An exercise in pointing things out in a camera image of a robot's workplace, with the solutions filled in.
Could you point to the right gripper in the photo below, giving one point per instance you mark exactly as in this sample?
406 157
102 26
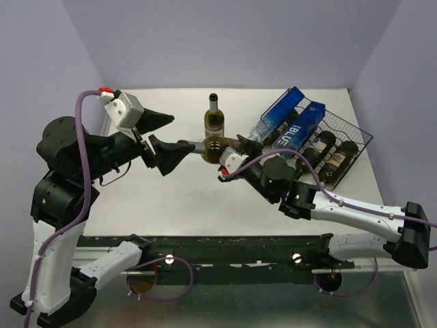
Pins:
256 147

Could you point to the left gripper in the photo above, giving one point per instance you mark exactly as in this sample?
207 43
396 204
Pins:
168 154

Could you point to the green wine bottle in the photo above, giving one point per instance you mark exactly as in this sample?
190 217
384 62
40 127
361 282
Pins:
319 148
282 127

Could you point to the dark green bottle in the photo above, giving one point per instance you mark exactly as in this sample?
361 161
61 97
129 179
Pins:
212 147

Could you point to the tall green bottle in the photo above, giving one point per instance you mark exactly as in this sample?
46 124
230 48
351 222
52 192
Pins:
214 119

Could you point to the tall blue glass bottle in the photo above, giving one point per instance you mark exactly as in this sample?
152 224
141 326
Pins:
301 128

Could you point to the short blue glass bottle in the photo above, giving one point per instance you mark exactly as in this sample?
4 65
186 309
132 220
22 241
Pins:
276 114

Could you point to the green bottle grey foil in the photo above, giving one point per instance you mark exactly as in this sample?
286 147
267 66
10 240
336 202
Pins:
338 162

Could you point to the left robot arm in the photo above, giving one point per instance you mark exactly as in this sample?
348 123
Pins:
57 291

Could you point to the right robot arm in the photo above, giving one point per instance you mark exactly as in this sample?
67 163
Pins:
399 233

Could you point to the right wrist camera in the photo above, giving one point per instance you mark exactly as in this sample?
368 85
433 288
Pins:
230 161

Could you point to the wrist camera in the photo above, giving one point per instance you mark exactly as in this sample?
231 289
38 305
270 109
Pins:
230 161
123 109

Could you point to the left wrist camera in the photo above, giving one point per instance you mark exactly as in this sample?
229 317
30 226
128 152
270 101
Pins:
123 109

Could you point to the black wire wine rack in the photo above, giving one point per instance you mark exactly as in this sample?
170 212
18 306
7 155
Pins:
343 131

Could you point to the black mounting base plate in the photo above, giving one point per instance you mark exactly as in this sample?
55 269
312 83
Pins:
231 260

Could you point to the aluminium rail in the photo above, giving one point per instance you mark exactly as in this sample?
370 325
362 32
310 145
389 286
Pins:
86 255

